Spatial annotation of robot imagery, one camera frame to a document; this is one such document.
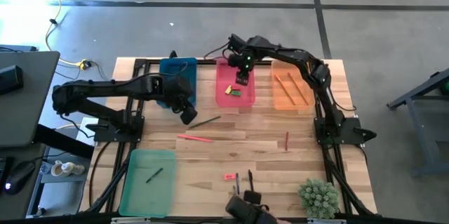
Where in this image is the grey desk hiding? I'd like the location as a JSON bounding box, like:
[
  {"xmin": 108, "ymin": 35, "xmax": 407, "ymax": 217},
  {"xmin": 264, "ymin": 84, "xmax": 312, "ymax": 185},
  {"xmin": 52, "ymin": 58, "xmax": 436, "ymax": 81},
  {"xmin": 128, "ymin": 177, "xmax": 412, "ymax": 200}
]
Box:
[{"xmin": 0, "ymin": 50, "xmax": 61, "ymax": 147}]

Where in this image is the orange pencil pink eraser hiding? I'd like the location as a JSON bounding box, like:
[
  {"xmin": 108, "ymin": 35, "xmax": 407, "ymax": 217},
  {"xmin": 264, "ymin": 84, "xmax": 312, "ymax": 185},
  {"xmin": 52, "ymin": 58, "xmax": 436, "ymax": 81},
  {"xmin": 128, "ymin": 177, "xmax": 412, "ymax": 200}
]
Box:
[{"xmin": 287, "ymin": 72, "xmax": 310, "ymax": 106}]

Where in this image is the dark green crayon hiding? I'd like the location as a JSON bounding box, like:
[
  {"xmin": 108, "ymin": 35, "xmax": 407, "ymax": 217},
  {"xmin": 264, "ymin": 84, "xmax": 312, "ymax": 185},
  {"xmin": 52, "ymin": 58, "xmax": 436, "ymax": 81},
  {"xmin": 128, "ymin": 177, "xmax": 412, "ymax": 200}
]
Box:
[{"xmin": 145, "ymin": 166, "xmax": 164, "ymax": 184}]

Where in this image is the orange plastic bin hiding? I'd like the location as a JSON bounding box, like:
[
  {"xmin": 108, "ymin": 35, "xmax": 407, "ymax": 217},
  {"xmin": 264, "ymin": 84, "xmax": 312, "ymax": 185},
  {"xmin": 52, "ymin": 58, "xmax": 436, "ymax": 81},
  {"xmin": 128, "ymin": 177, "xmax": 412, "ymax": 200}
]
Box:
[{"xmin": 270, "ymin": 58, "xmax": 316, "ymax": 112}]

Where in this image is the grey metal stand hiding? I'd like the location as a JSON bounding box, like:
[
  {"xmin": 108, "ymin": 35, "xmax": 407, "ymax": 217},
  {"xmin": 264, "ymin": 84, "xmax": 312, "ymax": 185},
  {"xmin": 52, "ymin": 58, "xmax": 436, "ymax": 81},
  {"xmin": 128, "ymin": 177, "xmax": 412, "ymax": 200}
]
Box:
[{"xmin": 387, "ymin": 67, "xmax": 449, "ymax": 178}]

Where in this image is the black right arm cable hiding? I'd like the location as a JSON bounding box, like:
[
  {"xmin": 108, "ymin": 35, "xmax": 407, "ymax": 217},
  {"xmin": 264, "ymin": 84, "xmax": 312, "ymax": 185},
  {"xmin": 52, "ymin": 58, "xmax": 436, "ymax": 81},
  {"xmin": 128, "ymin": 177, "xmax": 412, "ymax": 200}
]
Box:
[{"xmin": 203, "ymin": 41, "xmax": 232, "ymax": 60}]

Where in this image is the black box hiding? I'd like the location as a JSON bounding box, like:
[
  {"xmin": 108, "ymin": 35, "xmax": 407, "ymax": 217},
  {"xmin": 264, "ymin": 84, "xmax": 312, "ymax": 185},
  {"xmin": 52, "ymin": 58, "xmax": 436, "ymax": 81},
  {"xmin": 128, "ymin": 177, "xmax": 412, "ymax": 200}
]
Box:
[{"xmin": 0, "ymin": 65, "xmax": 25, "ymax": 95}]

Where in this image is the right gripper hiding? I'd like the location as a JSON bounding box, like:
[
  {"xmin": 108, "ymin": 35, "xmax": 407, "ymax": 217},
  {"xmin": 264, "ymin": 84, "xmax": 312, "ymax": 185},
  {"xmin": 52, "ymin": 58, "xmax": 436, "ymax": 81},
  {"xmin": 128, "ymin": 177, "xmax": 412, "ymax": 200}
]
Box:
[{"xmin": 227, "ymin": 34, "xmax": 256, "ymax": 86}]

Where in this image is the pink plastic bin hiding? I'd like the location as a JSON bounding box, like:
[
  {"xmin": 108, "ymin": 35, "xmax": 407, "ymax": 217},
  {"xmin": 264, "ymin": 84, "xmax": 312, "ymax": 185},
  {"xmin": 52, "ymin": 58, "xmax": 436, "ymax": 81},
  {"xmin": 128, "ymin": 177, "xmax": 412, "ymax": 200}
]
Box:
[{"xmin": 215, "ymin": 57, "xmax": 256, "ymax": 109}]

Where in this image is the green pencil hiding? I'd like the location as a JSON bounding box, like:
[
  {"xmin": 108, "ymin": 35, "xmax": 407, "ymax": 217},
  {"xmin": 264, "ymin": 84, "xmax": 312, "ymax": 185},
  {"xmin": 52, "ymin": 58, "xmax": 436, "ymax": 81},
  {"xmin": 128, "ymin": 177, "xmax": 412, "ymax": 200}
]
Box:
[{"xmin": 188, "ymin": 115, "xmax": 222, "ymax": 130}]

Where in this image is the green plastic bin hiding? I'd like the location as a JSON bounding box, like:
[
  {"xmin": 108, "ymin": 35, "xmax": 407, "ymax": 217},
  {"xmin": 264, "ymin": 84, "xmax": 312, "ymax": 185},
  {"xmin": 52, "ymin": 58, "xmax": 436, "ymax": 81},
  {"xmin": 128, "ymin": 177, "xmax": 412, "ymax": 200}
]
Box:
[{"xmin": 118, "ymin": 148, "xmax": 177, "ymax": 218}]

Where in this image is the blue plastic bin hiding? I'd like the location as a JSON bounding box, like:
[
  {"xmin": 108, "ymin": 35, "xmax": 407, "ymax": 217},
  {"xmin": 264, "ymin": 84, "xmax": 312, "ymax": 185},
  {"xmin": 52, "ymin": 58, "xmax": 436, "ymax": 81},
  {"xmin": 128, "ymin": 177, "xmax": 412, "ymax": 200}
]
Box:
[{"xmin": 158, "ymin": 57, "xmax": 198, "ymax": 109}]

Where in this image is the floor cable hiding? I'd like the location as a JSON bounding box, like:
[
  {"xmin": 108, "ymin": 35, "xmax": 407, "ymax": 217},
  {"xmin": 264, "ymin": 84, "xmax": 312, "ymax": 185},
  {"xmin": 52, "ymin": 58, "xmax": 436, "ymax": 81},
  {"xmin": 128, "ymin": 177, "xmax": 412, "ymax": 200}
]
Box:
[{"xmin": 41, "ymin": 0, "xmax": 83, "ymax": 67}]

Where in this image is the black computer mouse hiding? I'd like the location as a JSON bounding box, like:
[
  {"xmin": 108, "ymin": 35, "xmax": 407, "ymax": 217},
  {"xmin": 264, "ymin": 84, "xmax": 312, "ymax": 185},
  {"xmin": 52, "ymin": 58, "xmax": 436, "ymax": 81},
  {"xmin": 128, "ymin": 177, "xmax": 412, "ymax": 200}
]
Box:
[{"xmin": 4, "ymin": 160, "xmax": 36, "ymax": 196}]

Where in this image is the green artificial plant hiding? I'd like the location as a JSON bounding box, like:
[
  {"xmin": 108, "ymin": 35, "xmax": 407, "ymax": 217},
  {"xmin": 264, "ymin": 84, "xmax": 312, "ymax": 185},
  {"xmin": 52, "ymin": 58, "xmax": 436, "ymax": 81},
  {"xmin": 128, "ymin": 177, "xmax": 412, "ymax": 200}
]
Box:
[{"xmin": 297, "ymin": 178, "xmax": 340, "ymax": 220}]

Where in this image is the beige cup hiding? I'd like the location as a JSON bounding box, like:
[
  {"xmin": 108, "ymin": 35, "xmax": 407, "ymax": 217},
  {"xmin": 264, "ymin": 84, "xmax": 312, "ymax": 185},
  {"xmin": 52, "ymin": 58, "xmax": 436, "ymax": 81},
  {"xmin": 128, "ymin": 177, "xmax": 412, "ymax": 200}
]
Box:
[{"xmin": 51, "ymin": 159, "xmax": 86, "ymax": 178}]

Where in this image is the black table frame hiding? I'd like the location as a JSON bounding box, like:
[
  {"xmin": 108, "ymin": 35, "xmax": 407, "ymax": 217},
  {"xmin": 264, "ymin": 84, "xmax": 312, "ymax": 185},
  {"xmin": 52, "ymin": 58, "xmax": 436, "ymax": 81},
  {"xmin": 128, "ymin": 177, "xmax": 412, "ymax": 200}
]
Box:
[{"xmin": 83, "ymin": 48, "xmax": 378, "ymax": 223}]

